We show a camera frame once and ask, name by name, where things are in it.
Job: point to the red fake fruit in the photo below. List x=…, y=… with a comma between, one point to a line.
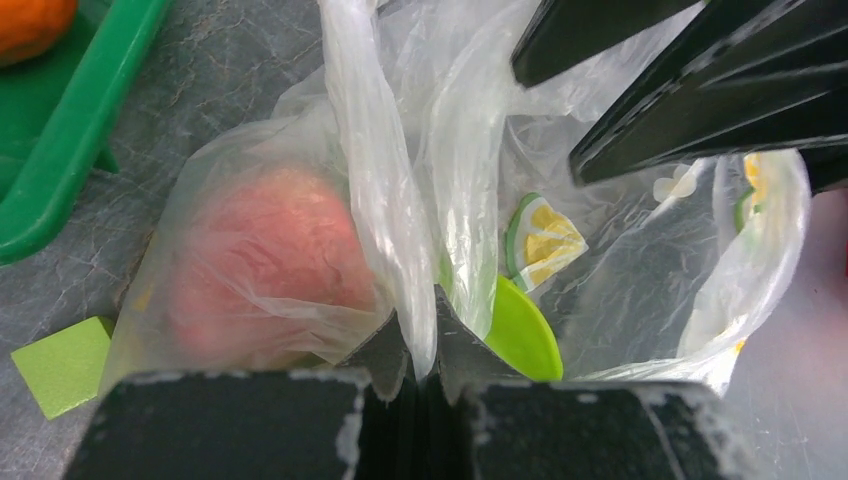
x=271, y=273

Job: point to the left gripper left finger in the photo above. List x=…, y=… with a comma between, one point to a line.
x=353, y=421

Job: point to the green fake fruit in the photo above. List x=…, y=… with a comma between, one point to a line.
x=521, y=336

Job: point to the orange fake fruit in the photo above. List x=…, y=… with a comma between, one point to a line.
x=29, y=28

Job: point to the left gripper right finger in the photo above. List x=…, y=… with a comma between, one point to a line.
x=485, y=421

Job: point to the lime green small block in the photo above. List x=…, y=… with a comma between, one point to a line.
x=63, y=370

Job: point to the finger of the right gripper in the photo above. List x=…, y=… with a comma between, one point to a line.
x=742, y=77
x=563, y=33

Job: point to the clear plastic bag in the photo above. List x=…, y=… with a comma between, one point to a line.
x=453, y=175

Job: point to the green plastic tray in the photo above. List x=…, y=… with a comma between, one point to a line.
x=57, y=113

